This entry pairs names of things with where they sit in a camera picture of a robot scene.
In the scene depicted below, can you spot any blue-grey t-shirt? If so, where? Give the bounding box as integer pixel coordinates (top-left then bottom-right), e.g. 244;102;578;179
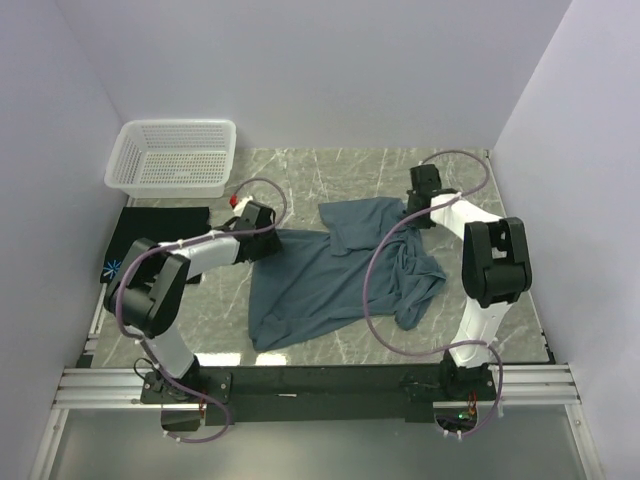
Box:
248;197;447;352

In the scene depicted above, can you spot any black base beam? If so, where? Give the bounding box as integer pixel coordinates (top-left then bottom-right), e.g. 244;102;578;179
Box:
139;363;501;434

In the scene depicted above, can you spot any aluminium rail frame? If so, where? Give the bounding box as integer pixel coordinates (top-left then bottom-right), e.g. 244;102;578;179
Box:
49;149;584;480

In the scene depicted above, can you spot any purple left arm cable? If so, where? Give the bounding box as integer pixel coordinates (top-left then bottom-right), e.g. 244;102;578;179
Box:
114;178;289;447

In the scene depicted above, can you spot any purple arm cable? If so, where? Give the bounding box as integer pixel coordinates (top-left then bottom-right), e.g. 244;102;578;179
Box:
114;178;289;447
362;148;504;441

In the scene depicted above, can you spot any folded black t-shirt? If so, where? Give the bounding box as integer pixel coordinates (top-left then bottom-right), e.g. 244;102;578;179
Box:
99;207;211;284

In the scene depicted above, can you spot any white plastic basket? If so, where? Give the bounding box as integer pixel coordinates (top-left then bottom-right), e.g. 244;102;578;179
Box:
104;119;237;199

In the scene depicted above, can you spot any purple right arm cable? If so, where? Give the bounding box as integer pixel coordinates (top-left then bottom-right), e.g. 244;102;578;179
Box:
362;148;504;441

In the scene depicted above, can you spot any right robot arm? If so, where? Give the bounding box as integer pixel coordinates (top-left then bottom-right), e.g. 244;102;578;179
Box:
407;164;532;399

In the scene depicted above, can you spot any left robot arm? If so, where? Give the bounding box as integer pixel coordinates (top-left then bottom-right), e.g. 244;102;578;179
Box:
104;198;282;402

